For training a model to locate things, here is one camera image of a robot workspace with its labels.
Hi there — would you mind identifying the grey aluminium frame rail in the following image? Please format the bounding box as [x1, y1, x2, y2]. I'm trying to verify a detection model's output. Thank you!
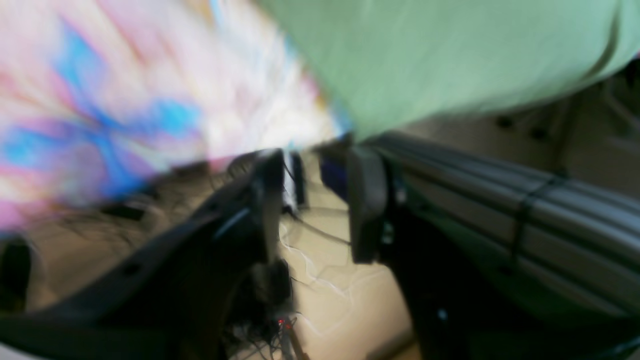
[372, 134, 640, 315]

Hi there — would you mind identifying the green t-shirt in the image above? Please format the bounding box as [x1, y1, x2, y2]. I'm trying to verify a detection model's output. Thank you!
[259, 0, 640, 139]

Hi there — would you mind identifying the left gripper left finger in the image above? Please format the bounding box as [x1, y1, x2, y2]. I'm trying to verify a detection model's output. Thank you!
[1, 149, 285, 360]

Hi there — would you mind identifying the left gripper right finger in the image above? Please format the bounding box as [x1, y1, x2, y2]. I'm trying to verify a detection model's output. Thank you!
[346, 146, 639, 360]

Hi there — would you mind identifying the patterned tablecloth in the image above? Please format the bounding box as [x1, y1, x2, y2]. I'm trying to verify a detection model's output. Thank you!
[0, 0, 352, 233]

